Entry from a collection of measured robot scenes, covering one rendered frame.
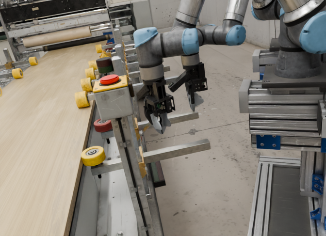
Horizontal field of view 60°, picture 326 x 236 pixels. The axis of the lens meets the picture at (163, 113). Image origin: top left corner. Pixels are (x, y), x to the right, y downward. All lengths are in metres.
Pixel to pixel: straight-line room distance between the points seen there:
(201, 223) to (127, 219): 0.87
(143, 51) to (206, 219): 1.34
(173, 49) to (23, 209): 0.61
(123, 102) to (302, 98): 0.68
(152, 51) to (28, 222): 0.57
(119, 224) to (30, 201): 0.36
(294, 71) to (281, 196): 0.93
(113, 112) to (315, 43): 0.57
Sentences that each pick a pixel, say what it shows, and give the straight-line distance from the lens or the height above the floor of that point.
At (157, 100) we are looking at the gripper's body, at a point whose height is 1.06.
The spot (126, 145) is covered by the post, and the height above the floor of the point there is 1.08.
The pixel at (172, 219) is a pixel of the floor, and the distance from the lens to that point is 1.98.
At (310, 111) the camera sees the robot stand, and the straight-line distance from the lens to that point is 1.10.
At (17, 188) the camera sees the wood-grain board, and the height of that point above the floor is 0.90.
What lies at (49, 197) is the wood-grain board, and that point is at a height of 0.90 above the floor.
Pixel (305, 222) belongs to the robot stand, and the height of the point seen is 0.21.
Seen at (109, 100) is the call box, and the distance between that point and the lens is 0.58.
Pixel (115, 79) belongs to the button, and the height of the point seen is 1.23.
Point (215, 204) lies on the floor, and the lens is 2.04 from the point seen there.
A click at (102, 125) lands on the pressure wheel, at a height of 0.91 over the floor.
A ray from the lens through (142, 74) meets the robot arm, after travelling 0.89.
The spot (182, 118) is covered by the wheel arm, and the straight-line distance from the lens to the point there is 1.25.
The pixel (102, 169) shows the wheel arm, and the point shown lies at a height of 0.84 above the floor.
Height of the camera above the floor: 1.38
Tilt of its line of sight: 24 degrees down
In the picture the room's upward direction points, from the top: 10 degrees counter-clockwise
